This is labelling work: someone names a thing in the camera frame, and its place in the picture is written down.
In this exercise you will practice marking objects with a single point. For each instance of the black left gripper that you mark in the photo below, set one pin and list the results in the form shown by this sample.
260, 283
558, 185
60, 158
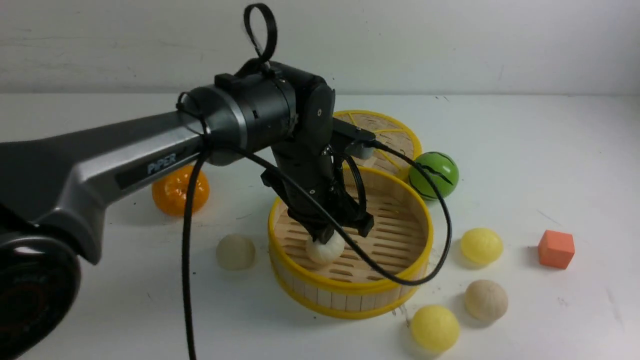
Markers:
331, 179

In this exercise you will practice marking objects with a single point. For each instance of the white bun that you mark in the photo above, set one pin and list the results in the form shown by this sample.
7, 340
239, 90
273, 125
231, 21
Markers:
235, 252
486, 300
325, 253

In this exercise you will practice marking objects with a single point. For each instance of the yellow bun bottom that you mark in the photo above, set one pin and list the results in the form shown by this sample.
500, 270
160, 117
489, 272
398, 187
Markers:
435, 328

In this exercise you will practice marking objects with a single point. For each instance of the yellow bun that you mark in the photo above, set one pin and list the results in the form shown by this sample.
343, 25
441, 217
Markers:
435, 328
481, 246

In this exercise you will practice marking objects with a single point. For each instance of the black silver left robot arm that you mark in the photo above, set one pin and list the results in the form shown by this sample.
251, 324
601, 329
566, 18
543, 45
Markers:
55, 190

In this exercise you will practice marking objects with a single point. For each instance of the bamboo steamer tray yellow rim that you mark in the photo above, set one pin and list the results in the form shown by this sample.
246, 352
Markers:
400, 242

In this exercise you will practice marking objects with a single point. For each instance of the woven bamboo steamer lid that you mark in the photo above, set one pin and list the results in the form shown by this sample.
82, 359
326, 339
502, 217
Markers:
390, 132

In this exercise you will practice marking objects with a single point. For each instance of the green toy watermelon ball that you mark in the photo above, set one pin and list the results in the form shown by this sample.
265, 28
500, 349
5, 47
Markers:
442, 170

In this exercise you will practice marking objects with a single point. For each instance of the orange toy tangerine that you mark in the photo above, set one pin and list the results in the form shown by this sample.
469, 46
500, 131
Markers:
169, 193

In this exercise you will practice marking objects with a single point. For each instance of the orange foam cube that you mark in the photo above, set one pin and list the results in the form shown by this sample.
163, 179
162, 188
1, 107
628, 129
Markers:
556, 249

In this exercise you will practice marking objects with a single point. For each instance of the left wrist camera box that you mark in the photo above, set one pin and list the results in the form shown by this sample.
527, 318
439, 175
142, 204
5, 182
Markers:
351, 140

